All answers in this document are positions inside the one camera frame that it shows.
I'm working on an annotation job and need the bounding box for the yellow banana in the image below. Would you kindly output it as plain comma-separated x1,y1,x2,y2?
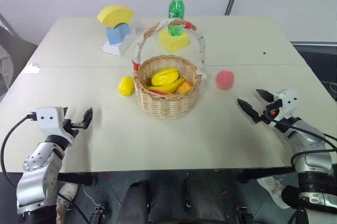
143,76,186,94

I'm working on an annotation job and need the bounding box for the yellow foam arch block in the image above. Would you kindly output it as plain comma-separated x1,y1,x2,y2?
96,4,135,30

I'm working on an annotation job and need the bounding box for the red yellow apple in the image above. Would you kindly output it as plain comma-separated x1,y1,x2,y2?
177,81,195,95

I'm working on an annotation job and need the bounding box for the black floor clamp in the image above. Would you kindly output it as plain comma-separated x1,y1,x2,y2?
236,206,254,224
88,202,110,224

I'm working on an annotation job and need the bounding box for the white foam block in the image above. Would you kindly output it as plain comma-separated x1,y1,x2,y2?
102,26,137,56

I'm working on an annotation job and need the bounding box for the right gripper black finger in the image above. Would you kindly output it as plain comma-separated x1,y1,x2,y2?
255,89,275,104
236,98,262,125

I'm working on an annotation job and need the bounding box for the yellow lemon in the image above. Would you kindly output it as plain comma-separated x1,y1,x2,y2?
118,76,136,96

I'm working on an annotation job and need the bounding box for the green plastic bottle yellow cap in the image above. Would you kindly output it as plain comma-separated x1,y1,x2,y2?
168,0,186,36

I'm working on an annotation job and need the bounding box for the blue foam block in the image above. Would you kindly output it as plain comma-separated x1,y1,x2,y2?
105,23,132,46

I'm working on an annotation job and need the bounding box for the pink peach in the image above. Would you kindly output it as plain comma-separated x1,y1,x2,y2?
215,70,235,91

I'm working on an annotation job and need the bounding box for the red yellow mango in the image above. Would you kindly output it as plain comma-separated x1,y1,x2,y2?
148,89,172,96

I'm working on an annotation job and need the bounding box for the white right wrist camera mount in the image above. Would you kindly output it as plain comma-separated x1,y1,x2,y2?
273,89,300,121

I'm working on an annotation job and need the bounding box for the yellow starfruit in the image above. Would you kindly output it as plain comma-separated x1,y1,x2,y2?
151,68,181,87

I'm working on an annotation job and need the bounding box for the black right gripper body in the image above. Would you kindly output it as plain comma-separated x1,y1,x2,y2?
259,99,282,125

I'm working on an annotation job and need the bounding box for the white sneaker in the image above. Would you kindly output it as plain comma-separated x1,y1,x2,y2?
56,182,80,209
256,176,291,209

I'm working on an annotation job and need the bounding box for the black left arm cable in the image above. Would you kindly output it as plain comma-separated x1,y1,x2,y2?
0,113,37,189

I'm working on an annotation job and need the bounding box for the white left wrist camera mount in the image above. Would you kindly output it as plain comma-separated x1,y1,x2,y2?
35,106,80,145

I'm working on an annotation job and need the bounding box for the yellow foam wedge block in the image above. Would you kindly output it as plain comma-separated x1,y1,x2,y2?
158,29,191,53

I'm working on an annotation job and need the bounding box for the black table frame bar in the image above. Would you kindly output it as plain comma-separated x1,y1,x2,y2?
57,172,99,187
237,168,296,184

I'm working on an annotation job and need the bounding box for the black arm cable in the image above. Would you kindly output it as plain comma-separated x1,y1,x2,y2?
267,118,337,168
0,113,37,189

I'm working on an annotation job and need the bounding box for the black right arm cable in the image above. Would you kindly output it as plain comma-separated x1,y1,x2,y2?
267,118,337,168

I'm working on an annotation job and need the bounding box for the wicker basket with handle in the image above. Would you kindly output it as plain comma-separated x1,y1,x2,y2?
130,18,209,121

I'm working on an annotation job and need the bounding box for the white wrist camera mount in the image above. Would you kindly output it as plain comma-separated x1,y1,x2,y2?
273,89,300,121
35,106,80,145

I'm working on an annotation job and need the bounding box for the dark rounded shape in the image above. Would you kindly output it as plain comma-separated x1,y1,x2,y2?
121,180,150,224

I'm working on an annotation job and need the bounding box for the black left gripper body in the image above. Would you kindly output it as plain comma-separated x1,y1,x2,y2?
62,119,85,138

